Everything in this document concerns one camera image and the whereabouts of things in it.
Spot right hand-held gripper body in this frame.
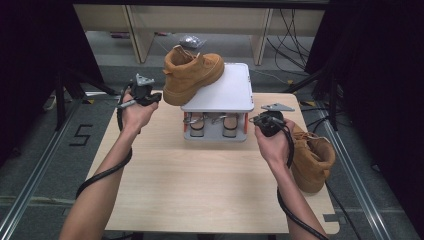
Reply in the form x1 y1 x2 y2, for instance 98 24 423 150
260 103 296 138

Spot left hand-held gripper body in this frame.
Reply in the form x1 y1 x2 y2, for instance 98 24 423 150
129 73 156 106

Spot black silver-strap heeled sandal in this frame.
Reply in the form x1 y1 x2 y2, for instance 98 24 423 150
184 112 208 138
211 112 241 139

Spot white two-tier shoe rack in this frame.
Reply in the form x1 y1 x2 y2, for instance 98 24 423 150
179 61 255 143

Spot tan suede ankle boot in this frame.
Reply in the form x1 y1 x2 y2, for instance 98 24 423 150
162 44 226 107
289 122 337 194

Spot person's left hand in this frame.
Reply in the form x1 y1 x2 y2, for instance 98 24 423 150
120 93 158 134

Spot person's right hand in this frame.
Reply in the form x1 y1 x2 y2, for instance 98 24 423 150
254 121 296 168

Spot black tripod stand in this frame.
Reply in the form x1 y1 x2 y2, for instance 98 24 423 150
283 64 339 133
54 69 119 131

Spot clear plastic bag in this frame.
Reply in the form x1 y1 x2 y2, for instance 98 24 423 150
178 34 207 50

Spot beige background desk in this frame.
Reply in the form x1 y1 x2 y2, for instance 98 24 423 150
73 3 326 66

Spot black curtain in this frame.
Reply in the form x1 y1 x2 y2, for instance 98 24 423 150
0 0 104 168
304 0 424 231

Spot silver plug with thin cord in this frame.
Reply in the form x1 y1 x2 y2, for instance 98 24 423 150
115 99 138 110

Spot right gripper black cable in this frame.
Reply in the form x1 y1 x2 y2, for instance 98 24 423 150
275 121 331 240

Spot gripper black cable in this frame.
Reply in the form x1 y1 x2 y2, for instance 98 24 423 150
275 121 331 240
75 83 134 201

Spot bundle of black floor cables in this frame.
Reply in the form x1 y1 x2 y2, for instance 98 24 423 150
266 8 316 73

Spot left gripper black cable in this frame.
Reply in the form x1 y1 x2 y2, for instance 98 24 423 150
75 83 134 201

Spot metal floor rail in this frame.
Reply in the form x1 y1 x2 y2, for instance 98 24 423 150
314 99 394 240
0 96 84 239

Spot black floor cable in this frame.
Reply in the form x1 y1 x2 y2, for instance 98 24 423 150
324 181 363 240

